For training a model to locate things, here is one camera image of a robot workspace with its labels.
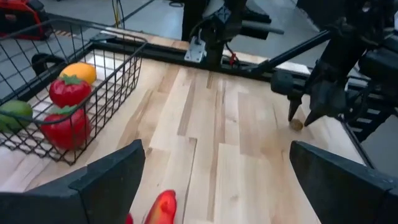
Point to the red and black tool cart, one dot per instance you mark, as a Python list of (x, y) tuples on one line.
[(18, 15)]

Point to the black metal table frame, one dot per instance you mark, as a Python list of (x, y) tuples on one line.
[(155, 53)]

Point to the long red plastic pepper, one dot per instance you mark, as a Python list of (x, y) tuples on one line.
[(161, 208)]

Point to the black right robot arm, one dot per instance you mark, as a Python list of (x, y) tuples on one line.
[(379, 65)]

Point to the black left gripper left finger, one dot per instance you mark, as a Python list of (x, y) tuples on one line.
[(102, 193)]

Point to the orange plastic citrus fruit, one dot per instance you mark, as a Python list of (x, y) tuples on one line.
[(79, 71)]

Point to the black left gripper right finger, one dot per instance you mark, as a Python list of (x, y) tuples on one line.
[(342, 199)]

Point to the green plastic lime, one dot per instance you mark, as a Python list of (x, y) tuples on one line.
[(15, 115)]

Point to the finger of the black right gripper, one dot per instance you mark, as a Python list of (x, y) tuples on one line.
[(326, 99), (281, 82)]

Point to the red plastic tomato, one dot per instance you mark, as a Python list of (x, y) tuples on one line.
[(63, 130), (70, 93), (129, 220)]

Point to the white metal bracket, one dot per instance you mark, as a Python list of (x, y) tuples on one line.
[(195, 51)]

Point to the small brown plastic potato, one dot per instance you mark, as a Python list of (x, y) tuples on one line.
[(296, 125)]

